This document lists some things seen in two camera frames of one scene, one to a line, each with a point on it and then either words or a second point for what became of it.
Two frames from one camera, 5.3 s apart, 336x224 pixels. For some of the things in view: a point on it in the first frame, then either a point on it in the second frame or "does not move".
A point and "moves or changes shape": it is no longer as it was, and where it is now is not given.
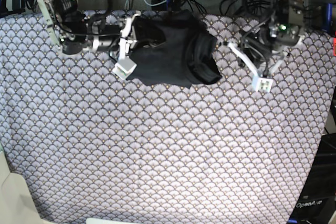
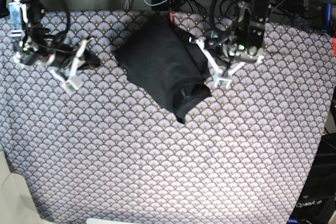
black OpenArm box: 317,202 does not move
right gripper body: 265,39 to 235,47
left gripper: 104,36 to 60,55
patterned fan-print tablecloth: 100,147 does not move
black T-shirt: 175,48 moves or changes shape
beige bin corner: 17,205 does not move
